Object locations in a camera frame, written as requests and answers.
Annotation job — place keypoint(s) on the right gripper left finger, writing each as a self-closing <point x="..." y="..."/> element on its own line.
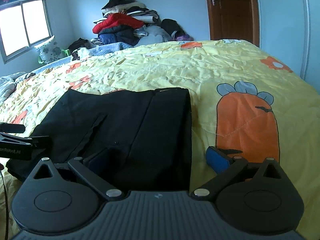
<point x="96" y="172"/>

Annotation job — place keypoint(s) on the pile of clothes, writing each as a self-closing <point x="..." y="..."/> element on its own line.
<point x="132" y="23"/>

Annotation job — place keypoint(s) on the brown wooden door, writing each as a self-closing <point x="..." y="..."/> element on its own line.
<point x="234" y="19"/>

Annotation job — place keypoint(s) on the floral pillow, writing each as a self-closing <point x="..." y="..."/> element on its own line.
<point x="49" y="50"/>

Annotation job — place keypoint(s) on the yellow floral bed quilt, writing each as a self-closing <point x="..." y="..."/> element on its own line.
<point x="199" y="67"/>

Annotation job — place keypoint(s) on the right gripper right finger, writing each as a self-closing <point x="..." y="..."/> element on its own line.
<point x="227" y="169"/>

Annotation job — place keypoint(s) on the black pants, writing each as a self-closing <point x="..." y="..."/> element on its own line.
<point x="146" y="136"/>

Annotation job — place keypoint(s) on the white wardrobe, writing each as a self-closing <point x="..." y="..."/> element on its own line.
<point x="289" y="31"/>

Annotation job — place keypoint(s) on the window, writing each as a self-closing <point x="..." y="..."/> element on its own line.
<point x="24" y="25"/>

